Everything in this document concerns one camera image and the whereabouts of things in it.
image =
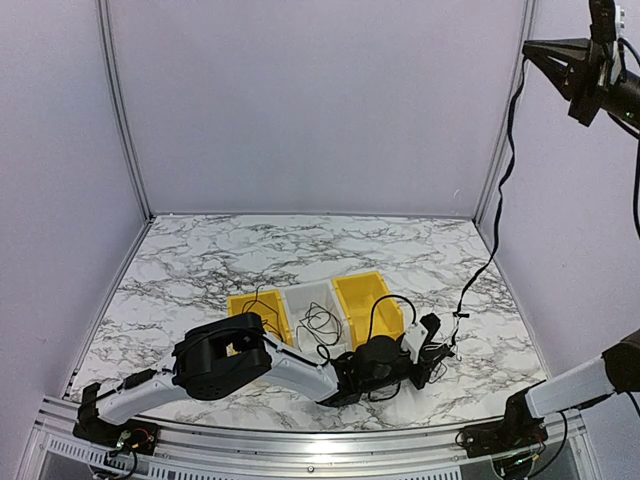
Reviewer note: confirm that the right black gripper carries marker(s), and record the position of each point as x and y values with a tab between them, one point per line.
595	82

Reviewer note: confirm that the left yellow plastic bin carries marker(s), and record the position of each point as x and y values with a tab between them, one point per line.
269	306

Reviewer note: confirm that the white translucent plastic bin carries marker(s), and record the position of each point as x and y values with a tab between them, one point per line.
317	320

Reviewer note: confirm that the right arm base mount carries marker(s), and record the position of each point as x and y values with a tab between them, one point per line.
518	428

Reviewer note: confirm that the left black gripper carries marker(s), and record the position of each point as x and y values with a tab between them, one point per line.
426	359

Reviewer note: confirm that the aluminium corner post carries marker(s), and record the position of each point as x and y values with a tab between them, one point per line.
526	28
117	98

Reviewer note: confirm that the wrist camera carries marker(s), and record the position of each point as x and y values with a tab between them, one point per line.
418	334
607	24

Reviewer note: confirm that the right aluminium corner post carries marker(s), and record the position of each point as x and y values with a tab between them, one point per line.
526	28

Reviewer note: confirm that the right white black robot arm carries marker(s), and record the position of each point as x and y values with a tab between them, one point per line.
616	370

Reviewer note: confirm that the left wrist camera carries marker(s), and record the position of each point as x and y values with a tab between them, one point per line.
418	334

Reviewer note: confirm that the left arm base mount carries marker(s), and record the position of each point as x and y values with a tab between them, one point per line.
140	436

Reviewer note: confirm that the aluminium front rail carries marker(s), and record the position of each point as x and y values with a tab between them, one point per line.
200	452

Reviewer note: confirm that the left aluminium corner post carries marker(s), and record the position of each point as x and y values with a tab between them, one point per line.
117	98

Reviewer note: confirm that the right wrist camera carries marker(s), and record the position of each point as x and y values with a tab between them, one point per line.
607	24

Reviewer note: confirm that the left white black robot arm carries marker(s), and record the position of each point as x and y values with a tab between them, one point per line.
220	358

